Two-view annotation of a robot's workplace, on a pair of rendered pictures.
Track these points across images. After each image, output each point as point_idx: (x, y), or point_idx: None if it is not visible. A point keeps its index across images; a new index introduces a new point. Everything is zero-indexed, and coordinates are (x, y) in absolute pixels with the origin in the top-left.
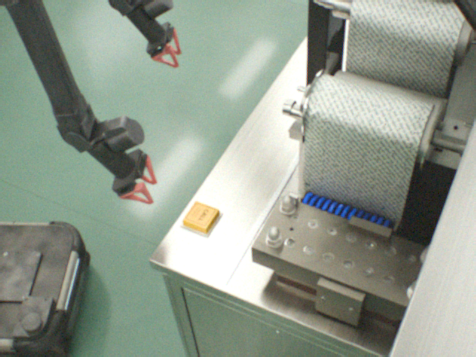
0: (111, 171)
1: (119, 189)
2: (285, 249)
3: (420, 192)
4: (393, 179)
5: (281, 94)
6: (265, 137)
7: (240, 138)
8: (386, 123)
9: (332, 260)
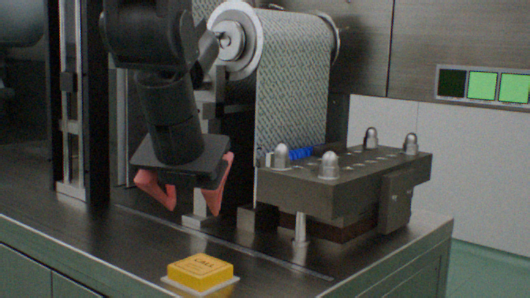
0: (193, 136)
1: (218, 164)
2: (343, 175)
3: None
4: (319, 87)
5: (17, 206)
6: (85, 224)
7: (63, 236)
8: (305, 21)
9: (364, 165)
